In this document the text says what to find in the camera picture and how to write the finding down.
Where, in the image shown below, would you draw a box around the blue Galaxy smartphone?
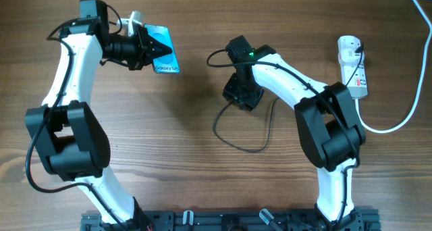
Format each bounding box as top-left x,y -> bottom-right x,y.
144,24 -> 180,74

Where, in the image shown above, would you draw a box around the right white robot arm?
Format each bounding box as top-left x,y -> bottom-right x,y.
223,35 -> 366,225

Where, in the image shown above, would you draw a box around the white power strip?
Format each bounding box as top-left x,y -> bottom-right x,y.
337,35 -> 368,99

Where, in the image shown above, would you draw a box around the white power strip cord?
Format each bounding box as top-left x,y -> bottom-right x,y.
354,0 -> 432,134

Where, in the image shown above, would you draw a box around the black charger cable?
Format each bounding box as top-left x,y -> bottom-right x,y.
212,43 -> 365,154

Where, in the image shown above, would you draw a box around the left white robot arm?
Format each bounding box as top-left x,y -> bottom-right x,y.
25,0 -> 180,230

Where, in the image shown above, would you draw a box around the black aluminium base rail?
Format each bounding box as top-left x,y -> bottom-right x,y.
80,209 -> 381,231

